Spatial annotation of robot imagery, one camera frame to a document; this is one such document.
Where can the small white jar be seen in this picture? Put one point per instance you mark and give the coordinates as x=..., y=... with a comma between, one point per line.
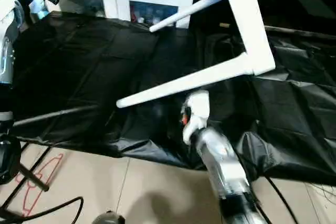
x=141, y=20

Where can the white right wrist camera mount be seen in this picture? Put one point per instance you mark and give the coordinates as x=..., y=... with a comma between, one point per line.
x=199, y=108

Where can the long black pole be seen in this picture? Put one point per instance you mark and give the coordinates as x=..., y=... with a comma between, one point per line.
x=302, y=33

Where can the black stand leg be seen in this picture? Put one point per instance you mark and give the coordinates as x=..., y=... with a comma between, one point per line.
x=34, y=178

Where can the red bottle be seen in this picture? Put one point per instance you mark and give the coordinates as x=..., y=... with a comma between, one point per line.
x=135, y=17

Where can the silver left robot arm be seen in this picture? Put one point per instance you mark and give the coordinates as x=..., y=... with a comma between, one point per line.
x=8, y=11

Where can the white plastic table leg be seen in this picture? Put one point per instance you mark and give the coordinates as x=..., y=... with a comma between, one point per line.
x=183, y=85
x=183, y=12

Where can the black plastic sheet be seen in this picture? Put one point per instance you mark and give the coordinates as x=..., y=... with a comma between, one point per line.
x=78, y=64

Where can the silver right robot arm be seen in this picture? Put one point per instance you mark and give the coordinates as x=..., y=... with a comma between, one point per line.
x=220, y=155

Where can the tan tape piece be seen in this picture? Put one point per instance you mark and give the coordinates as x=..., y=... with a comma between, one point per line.
x=224, y=25

